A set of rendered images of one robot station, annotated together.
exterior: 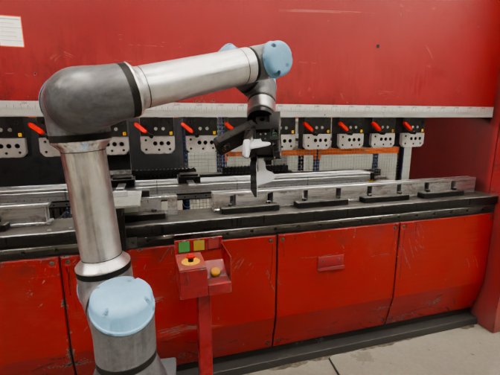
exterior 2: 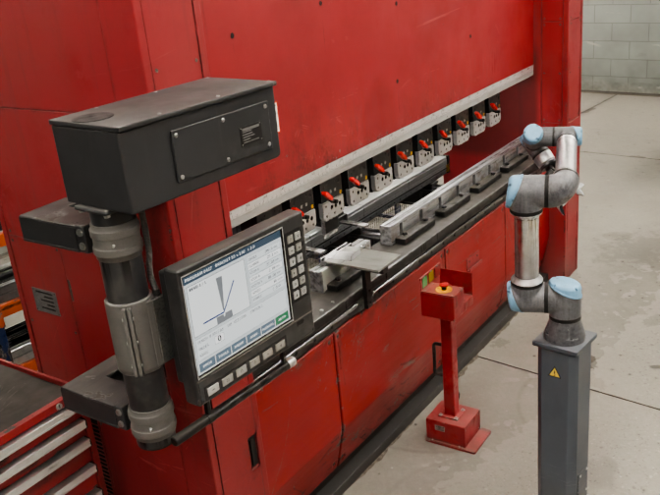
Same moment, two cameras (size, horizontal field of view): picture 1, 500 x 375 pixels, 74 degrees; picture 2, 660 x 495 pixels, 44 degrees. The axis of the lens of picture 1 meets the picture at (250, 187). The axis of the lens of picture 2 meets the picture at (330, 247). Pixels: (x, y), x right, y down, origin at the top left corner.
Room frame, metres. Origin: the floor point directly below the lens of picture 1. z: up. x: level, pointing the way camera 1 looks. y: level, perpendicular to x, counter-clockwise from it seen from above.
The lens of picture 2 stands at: (-1.06, 2.57, 2.29)
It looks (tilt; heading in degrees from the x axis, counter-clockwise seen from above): 21 degrees down; 323
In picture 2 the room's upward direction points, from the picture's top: 6 degrees counter-clockwise
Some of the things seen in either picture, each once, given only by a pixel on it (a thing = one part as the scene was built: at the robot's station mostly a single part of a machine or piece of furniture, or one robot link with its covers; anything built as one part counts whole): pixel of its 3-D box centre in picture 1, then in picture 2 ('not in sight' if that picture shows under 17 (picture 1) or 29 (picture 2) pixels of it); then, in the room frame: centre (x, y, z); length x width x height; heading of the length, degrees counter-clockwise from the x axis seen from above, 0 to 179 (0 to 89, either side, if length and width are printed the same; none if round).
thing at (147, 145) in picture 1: (157, 135); (351, 183); (1.55, 0.43, 1.26); 0.15 x 0.09 x 0.17; 106
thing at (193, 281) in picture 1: (202, 265); (446, 291); (1.24, 0.19, 0.75); 0.20 x 0.16 x 0.18; 108
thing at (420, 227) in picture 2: (249, 207); (415, 231); (1.61, 0.00, 0.89); 0.30 x 0.05 x 0.03; 106
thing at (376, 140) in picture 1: (379, 132); (472, 118); (1.88, -0.72, 1.26); 0.15 x 0.09 x 0.17; 106
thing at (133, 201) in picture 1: (118, 199); (362, 258); (1.36, 0.56, 1.00); 0.26 x 0.18 x 0.01; 16
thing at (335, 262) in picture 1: (331, 263); (474, 260); (1.63, -0.43, 0.59); 0.15 x 0.02 x 0.07; 106
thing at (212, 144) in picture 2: not in sight; (193, 264); (0.69, 1.67, 1.53); 0.51 x 0.25 x 0.85; 103
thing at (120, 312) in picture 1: (123, 318); (563, 297); (0.59, 0.25, 0.94); 0.13 x 0.12 x 0.14; 35
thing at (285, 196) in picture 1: (357, 191); (465, 183); (1.85, -0.62, 0.92); 1.67 x 0.06 x 0.10; 106
